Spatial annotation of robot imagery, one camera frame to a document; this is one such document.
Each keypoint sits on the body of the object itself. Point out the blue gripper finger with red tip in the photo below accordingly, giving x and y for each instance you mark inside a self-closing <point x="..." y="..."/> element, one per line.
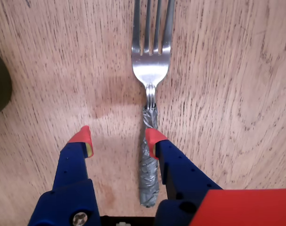
<point x="180" y="169"/>
<point x="69" y="188"/>

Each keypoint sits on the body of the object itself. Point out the black round bowl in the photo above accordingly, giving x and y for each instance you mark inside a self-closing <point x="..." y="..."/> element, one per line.
<point x="0" y="87"/>

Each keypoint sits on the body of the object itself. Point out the red camera mount bracket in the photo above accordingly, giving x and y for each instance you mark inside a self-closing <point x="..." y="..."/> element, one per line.
<point x="246" y="209"/>

